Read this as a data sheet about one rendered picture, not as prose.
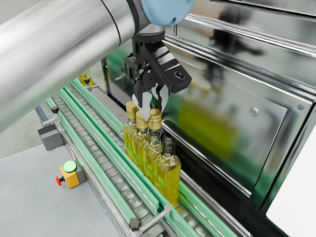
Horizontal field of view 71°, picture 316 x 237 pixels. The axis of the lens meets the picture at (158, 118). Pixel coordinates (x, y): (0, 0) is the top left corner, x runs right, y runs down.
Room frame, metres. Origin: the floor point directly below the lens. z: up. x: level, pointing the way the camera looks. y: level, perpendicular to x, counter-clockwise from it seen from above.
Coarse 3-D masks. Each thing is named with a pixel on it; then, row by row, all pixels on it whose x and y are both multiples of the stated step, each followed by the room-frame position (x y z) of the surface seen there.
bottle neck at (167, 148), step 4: (164, 140) 0.41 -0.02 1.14; (168, 140) 0.41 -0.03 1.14; (172, 140) 0.41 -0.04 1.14; (164, 144) 0.39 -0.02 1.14; (168, 144) 0.39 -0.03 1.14; (172, 144) 0.39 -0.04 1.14; (164, 148) 0.39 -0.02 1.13; (168, 148) 0.39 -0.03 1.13; (172, 148) 0.39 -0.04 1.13; (164, 152) 0.39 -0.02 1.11; (168, 152) 0.39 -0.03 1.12; (172, 152) 0.39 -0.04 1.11; (164, 156) 0.39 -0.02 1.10; (168, 156) 0.39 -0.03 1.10; (172, 156) 0.40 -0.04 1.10
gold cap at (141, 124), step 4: (136, 112) 0.50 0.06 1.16; (136, 116) 0.49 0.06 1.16; (140, 116) 0.48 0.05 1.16; (136, 120) 0.49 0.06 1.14; (140, 120) 0.48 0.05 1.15; (144, 120) 0.48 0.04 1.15; (136, 124) 0.49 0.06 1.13; (140, 124) 0.48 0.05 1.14; (144, 124) 0.48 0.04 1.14; (140, 128) 0.48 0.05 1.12; (144, 128) 0.48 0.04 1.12
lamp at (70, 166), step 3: (66, 162) 0.59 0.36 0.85; (69, 162) 0.59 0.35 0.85; (72, 162) 0.59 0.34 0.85; (66, 165) 0.58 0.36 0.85; (69, 165) 0.58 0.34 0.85; (72, 165) 0.58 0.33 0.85; (75, 165) 0.59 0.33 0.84; (66, 168) 0.57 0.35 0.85; (69, 168) 0.57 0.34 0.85; (72, 168) 0.57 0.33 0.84; (75, 168) 0.58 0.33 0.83; (66, 171) 0.56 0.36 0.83; (69, 171) 0.56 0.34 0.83; (72, 171) 0.57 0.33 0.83
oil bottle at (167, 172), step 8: (160, 160) 0.39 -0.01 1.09; (168, 160) 0.39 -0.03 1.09; (176, 160) 0.39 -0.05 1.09; (160, 168) 0.38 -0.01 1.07; (168, 168) 0.37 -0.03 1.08; (176, 168) 0.39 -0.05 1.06; (160, 176) 0.38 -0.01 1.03; (168, 176) 0.37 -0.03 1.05; (176, 176) 0.39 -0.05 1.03; (160, 184) 0.38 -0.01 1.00; (168, 184) 0.37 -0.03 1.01; (176, 184) 0.39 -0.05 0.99; (160, 192) 0.38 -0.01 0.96; (168, 192) 0.37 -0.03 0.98; (176, 192) 0.39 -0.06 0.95; (168, 200) 0.37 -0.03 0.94; (176, 200) 0.39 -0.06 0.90
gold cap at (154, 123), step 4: (152, 112) 0.45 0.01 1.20; (156, 112) 0.45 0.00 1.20; (160, 112) 0.45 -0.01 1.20; (152, 116) 0.44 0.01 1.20; (156, 116) 0.44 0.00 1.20; (160, 116) 0.44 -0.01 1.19; (152, 120) 0.44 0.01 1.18; (156, 120) 0.44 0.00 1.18; (160, 120) 0.44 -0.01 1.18; (148, 124) 0.45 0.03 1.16; (152, 124) 0.44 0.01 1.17; (156, 124) 0.43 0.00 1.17; (160, 124) 0.44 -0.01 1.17; (152, 128) 0.43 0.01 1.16; (156, 128) 0.43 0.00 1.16
